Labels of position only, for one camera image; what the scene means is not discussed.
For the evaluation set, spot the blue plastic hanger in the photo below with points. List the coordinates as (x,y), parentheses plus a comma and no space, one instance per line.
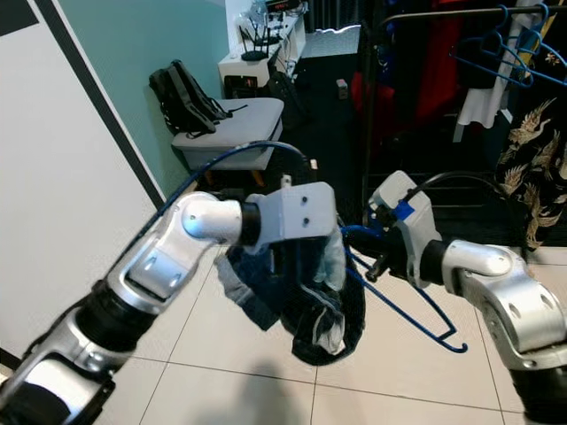
(461,349)
(545,18)
(492,73)

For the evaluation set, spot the blue denim garment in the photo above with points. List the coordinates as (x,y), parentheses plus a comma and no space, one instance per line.
(257,292)

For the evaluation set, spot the red knitted garment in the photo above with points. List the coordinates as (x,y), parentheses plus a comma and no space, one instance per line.
(363,111)

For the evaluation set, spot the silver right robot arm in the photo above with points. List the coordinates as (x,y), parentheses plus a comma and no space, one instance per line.
(505,301)

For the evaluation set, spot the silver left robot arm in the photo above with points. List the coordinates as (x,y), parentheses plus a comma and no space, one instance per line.
(142,274)

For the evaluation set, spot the white hanging garment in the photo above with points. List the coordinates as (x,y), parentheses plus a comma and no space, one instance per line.
(483,106)

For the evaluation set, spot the black garment gold crane print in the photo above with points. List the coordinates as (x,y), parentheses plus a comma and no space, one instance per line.
(536,150)

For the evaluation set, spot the red hanging garment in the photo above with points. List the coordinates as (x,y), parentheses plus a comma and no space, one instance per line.
(438,62)

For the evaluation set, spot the grey upholstered ottoman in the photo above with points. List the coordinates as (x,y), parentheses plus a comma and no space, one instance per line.
(235,124)

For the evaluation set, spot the black box orange display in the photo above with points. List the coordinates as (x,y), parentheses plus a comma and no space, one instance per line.
(246,87)

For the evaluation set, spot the white cabinet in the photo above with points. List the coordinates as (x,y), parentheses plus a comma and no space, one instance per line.
(288,40)

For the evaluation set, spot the black router with antennas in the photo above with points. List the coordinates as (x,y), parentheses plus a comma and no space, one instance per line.
(254,56)

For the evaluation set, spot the black clothes rack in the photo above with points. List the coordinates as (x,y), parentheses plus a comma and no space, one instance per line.
(434,13)

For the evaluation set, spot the black backpack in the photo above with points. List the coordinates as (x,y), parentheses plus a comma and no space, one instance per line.
(182,97)

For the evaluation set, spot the black device red display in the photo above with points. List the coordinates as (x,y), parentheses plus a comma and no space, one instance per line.
(285,6)

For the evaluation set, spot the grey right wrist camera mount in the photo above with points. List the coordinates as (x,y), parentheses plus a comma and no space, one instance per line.
(394,199)

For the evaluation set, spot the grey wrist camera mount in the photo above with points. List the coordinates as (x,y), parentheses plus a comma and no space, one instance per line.
(394,199)
(297,217)

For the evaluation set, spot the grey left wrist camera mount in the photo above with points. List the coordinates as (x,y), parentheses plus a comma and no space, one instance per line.
(297,217)

